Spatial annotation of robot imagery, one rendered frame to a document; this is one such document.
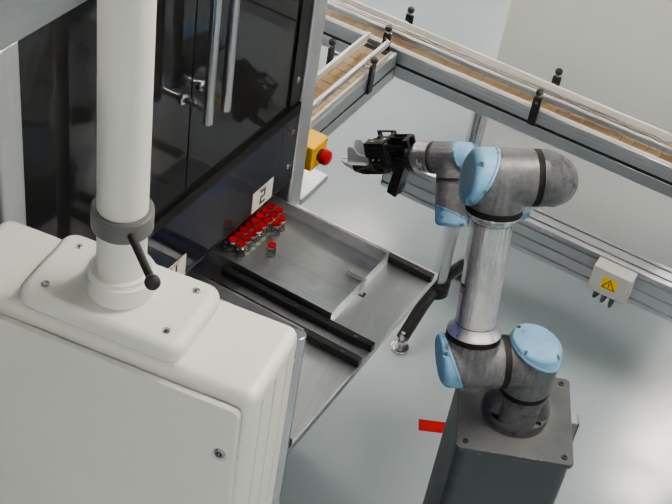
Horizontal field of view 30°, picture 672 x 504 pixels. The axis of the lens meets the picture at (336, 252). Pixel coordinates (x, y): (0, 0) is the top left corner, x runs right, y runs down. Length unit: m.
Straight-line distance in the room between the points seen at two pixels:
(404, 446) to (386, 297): 0.95
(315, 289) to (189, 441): 1.10
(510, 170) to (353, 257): 0.64
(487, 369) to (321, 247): 0.57
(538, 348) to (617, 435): 1.35
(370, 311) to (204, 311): 1.10
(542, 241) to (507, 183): 1.32
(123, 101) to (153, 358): 0.39
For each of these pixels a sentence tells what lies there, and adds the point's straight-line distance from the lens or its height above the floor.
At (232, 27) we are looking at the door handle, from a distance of 2.32.
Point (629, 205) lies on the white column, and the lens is 4.31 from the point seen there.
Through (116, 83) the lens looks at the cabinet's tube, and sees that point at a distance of 1.56.
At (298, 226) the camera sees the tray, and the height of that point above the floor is 0.88.
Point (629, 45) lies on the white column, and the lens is 4.04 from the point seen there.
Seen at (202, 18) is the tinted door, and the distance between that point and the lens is 2.36.
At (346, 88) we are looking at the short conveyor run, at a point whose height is 0.93.
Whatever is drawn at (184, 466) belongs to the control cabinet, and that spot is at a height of 1.37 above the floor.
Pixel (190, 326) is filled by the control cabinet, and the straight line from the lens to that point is 1.77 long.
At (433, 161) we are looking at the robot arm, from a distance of 2.86.
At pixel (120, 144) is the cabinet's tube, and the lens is 1.61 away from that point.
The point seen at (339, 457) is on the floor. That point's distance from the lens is 3.69.
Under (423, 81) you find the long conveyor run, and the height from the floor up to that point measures 0.87.
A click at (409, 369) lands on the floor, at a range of 3.97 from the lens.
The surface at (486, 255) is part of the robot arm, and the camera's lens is 2.53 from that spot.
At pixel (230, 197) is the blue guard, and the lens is 2.75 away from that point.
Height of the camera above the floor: 2.84
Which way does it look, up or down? 41 degrees down
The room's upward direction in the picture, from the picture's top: 10 degrees clockwise
